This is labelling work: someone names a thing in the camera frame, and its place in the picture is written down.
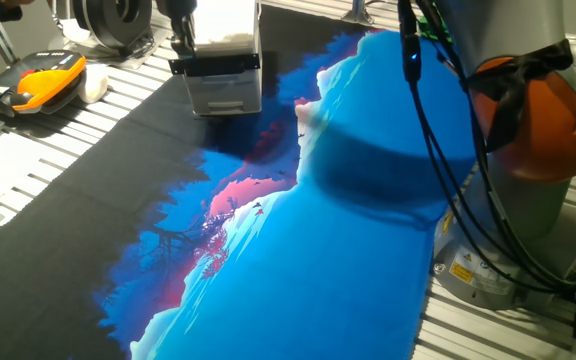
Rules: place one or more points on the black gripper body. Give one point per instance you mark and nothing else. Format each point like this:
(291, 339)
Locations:
(178, 5)

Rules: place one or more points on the white foam block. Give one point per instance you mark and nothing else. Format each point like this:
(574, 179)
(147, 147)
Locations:
(93, 85)

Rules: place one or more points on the black filament spool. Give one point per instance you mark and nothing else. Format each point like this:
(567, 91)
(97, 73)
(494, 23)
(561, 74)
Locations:
(113, 20)

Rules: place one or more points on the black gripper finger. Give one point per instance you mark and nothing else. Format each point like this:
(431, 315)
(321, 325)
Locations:
(191, 34)
(177, 32)

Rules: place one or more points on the small silver drawer cabinet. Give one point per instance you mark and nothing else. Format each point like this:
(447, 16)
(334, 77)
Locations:
(228, 90)

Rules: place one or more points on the orange and black teach pendant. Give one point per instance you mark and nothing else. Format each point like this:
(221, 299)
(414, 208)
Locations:
(43, 82)

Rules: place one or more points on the landscape print desk mat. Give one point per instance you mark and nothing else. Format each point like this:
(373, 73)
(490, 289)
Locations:
(318, 275)

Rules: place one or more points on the person's hand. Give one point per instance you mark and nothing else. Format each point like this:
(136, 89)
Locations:
(15, 2)

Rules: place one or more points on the silver and orange robot arm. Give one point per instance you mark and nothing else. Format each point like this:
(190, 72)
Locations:
(508, 25)

